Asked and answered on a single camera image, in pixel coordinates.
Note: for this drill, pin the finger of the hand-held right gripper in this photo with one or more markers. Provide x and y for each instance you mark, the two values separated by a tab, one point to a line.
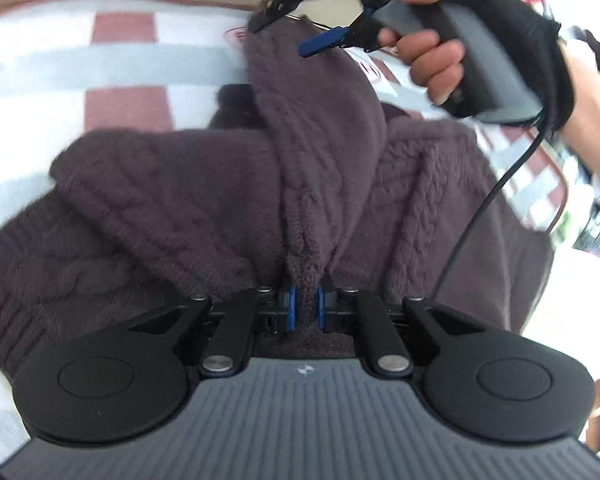
270	12
325	42

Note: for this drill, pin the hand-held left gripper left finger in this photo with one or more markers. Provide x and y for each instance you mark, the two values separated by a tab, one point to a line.
292	310

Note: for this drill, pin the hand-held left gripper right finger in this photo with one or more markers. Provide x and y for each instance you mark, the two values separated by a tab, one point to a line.
321	310

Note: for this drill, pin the brown knit sweater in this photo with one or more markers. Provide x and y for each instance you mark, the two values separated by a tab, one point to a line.
180	210

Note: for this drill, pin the person's right forearm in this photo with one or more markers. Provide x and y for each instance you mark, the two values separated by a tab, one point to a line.
595	110

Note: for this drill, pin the person's right hand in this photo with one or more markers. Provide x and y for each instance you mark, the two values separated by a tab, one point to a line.
510	15

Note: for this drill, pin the checked printed rug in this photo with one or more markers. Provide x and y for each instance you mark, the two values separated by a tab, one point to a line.
40	60

